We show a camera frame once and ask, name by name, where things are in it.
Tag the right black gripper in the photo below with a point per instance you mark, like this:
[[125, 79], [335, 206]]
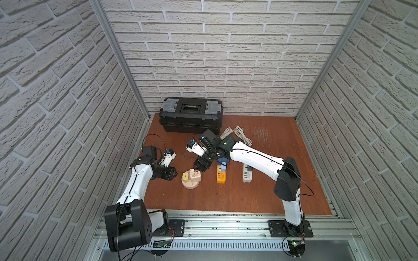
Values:
[[199, 162]]

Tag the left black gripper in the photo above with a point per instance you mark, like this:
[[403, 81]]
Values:
[[166, 173]]

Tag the round pink power socket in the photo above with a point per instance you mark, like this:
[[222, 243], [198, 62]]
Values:
[[189, 184]]

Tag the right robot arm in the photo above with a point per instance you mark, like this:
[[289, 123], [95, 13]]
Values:
[[284, 172]]

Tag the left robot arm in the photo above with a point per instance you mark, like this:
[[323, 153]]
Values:
[[128, 223]]

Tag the dark blue adapter plug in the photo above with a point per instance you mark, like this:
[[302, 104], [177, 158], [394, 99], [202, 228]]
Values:
[[223, 161]]

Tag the orange power strip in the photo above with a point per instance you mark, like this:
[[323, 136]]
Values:
[[221, 176]]

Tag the white power strip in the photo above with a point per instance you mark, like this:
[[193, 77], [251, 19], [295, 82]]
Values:
[[247, 176]]

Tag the black plastic toolbox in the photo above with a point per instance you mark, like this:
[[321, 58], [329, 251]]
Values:
[[191, 115]]

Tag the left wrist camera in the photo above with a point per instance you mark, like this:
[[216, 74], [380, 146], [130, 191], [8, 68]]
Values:
[[167, 158]]

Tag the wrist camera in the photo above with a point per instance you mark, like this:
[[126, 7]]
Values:
[[194, 147], [167, 158]]

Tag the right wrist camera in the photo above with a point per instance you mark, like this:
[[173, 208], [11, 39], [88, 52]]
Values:
[[194, 147]]

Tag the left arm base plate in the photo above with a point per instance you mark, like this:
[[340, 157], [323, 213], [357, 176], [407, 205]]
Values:
[[175, 226]]

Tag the aluminium rail frame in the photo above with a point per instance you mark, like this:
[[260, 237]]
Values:
[[208, 235]]

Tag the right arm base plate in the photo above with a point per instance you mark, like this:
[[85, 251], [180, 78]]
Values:
[[282, 229]]

